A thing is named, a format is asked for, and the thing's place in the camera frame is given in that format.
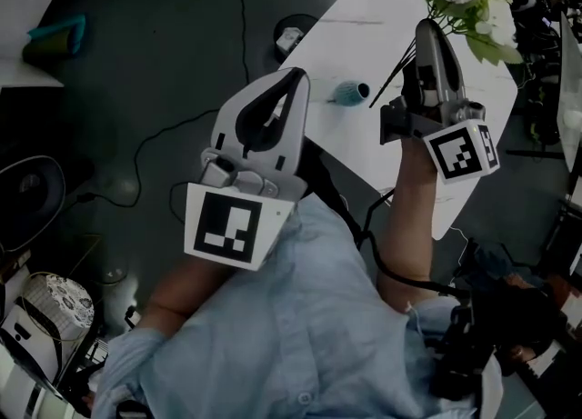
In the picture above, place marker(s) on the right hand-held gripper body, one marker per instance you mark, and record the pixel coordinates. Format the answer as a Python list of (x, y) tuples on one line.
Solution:
[(454, 153)]

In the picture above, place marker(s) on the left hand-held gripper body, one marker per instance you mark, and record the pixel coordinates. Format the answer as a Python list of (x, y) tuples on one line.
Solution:
[(227, 226)]

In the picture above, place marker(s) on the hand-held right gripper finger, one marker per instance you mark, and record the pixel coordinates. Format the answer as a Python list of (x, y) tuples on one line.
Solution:
[(411, 90), (443, 72)]

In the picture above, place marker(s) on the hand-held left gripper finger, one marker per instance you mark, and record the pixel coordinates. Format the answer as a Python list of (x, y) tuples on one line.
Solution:
[(295, 135), (227, 126)]

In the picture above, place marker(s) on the teal vase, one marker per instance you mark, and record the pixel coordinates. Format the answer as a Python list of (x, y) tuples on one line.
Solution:
[(348, 94)]

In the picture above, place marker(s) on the person's right forearm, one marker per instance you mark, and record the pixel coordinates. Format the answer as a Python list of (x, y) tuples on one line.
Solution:
[(409, 226)]

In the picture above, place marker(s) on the person's left forearm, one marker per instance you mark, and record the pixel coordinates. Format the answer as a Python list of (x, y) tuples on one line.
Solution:
[(182, 294)]

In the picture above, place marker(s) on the white marble table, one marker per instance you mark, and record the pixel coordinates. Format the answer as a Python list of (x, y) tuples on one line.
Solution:
[(364, 44)]

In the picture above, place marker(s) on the black mesh wastebasket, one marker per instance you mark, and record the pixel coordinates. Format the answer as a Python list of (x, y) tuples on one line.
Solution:
[(278, 44)]

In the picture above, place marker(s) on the person's light blue shirt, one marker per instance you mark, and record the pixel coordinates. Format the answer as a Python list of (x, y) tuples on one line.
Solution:
[(295, 317)]

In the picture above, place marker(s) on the glossy grey table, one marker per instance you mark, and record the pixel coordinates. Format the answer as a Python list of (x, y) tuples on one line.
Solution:
[(570, 67)]

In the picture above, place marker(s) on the black harness pack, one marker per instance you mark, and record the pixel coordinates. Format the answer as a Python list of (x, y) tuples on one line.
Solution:
[(500, 317)]

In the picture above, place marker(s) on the teal rolled mat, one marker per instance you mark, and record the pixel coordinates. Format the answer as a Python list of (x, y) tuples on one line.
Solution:
[(54, 42)]

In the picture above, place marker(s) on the black office chair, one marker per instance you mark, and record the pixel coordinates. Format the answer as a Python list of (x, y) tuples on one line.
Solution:
[(32, 199)]

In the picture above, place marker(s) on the black striped clip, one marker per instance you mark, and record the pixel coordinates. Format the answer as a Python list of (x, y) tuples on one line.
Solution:
[(132, 410)]

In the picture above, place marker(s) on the white box black marks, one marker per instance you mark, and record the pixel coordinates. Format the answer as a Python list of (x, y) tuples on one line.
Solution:
[(23, 335)]

